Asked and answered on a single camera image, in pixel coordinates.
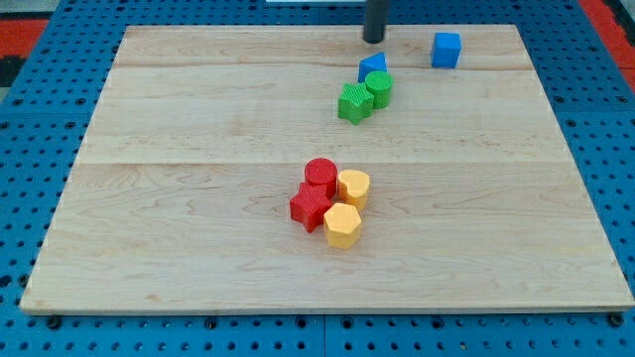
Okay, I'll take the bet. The green star block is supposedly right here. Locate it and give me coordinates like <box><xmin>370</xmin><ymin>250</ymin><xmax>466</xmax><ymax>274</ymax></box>
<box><xmin>337</xmin><ymin>83</ymin><xmax>374</xmax><ymax>125</ymax></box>

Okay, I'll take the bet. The red cylinder block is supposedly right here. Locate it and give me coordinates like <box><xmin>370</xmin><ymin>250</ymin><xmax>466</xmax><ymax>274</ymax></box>
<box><xmin>305</xmin><ymin>158</ymin><xmax>338</xmax><ymax>198</ymax></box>

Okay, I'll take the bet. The wooden board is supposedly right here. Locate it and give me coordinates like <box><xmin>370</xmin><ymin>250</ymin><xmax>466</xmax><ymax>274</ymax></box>
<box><xmin>20</xmin><ymin>25</ymin><xmax>634</xmax><ymax>315</ymax></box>

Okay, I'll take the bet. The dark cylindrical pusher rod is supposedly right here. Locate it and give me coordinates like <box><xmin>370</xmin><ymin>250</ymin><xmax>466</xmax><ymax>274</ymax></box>
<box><xmin>363</xmin><ymin>0</ymin><xmax>390</xmax><ymax>44</ymax></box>

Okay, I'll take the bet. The red star block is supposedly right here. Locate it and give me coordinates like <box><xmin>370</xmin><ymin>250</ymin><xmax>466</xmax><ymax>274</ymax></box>
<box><xmin>289</xmin><ymin>182</ymin><xmax>332</xmax><ymax>233</ymax></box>

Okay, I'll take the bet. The blue cube block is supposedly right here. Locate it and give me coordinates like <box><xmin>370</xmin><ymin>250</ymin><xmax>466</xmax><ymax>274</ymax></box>
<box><xmin>431</xmin><ymin>33</ymin><xmax>462</xmax><ymax>68</ymax></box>

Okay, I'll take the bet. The yellow hexagon block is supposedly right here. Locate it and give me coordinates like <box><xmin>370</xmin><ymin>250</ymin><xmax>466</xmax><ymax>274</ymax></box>
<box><xmin>323</xmin><ymin>203</ymin><xmax>362</xmax><ymax>249</ymax></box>

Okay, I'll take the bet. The yellow heart block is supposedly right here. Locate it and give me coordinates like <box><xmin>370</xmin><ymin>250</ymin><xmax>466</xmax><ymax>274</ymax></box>
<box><xmin>337</xmin><ymin>170</ymin><xmax>371</xmax><ymax>211</ymax></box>

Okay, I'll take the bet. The green cylinder block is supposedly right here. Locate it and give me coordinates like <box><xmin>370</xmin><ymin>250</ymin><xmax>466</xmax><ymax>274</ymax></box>
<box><xmin>364</xmin><ymin>70</ymin><xmax>393</xmax><ymax>109</ymax></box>

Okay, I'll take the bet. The blue triangle block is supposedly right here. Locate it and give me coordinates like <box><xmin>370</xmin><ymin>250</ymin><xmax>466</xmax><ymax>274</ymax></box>
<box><xmin>357</xmin><ymin>52</ymin><xmax>387</xmax><ymax>82</ymax></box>

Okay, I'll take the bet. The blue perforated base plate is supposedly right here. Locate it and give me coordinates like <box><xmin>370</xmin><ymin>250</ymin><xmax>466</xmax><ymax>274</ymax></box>
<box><xmin>1</xmin><ymin>1</ymin><xmax>634</xmax><ymax>356</ymax></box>

